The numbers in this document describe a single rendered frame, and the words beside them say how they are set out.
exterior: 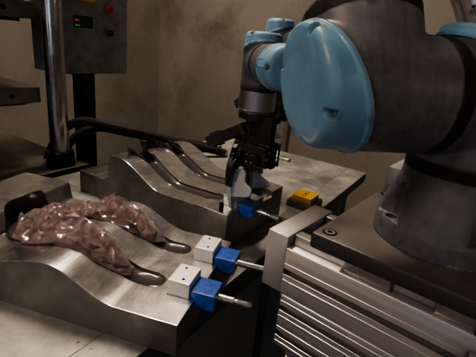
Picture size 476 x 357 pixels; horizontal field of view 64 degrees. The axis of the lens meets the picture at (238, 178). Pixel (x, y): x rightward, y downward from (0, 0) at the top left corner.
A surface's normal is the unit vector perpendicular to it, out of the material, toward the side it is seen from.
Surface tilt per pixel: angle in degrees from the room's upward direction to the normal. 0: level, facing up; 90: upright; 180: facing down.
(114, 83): 90
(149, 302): 0
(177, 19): 90
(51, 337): 0
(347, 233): 0
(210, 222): 90
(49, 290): 90
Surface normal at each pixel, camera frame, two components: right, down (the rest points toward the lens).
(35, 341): 0.10, -0.94
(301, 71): -0.97, 0.11
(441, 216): -0.50, -0.06
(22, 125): 0.77, 0.29
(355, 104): 0.14, 0.44
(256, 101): -0.08, 0.32
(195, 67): -0.64, 0.20
